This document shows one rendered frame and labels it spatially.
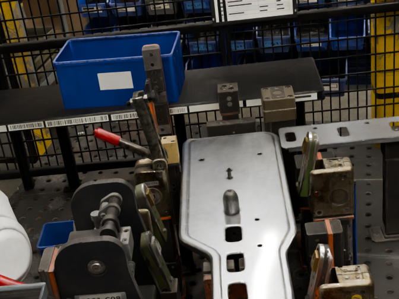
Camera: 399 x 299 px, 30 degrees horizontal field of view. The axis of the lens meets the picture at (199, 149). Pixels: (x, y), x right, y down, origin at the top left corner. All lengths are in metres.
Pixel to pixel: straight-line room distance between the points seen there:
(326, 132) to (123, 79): 0.52
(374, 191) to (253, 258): 0.78
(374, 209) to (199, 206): 0.64
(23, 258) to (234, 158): 0.52
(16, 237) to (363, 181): 1.06
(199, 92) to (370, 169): 0.56
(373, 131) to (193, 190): 0.45
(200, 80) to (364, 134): 0.49
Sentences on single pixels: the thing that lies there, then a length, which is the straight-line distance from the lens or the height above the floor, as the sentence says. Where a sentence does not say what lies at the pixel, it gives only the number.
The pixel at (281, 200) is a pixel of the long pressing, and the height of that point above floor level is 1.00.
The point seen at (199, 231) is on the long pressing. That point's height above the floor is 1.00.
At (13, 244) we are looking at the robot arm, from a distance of 1.41.
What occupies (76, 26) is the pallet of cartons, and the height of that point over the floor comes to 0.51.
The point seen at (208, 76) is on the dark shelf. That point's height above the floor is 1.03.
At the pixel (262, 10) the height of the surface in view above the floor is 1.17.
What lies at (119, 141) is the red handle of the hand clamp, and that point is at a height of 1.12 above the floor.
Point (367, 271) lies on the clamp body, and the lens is 1.24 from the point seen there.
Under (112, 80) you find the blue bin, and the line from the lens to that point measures 1.88.
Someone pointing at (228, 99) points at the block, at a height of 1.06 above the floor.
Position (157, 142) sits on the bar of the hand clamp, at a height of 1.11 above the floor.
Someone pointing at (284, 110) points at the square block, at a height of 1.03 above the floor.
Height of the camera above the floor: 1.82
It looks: 29 degrees down
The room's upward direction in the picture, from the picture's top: 8 degrees counter-clockwise
